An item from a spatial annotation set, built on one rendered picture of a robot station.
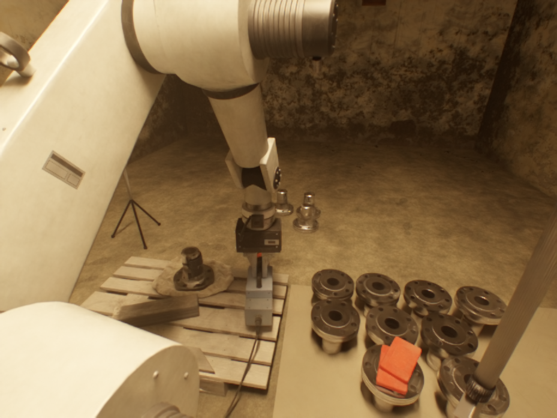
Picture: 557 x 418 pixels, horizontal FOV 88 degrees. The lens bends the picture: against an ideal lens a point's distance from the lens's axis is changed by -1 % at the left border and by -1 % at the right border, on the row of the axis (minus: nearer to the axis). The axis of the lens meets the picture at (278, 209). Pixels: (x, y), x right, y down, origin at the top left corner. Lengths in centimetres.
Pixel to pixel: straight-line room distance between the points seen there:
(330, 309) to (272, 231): 57
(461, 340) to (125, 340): 158
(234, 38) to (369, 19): 567
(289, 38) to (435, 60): 585
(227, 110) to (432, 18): 568
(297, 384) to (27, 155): 147
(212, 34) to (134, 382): 59
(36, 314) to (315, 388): 139
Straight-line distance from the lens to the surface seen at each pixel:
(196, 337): 174
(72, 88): 70
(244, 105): 99
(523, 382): 213
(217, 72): 71
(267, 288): 156
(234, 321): 178
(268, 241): 142
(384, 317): 173
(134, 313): 184
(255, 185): 130
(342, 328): 162
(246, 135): 107
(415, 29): 639
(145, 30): 78
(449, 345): 174
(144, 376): 42
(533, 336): 243
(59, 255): 70
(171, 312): 181
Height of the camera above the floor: 145
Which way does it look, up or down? 26 degrees down
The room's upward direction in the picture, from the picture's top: 1 degrees clockwise
